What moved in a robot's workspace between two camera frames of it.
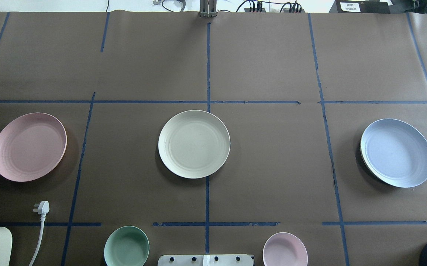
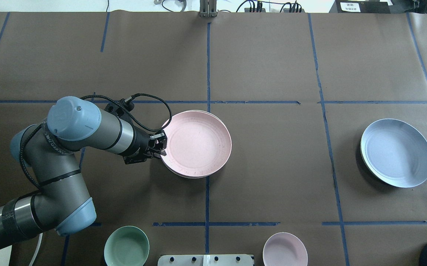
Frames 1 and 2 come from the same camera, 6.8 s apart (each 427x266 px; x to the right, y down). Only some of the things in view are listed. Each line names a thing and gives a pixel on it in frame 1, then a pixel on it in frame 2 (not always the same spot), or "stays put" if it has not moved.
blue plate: x=396 y=153 stays put
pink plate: x=28 y=146 → x=199 y=143
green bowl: x=126 y=246 stays put
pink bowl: x=284 y=249 stays put
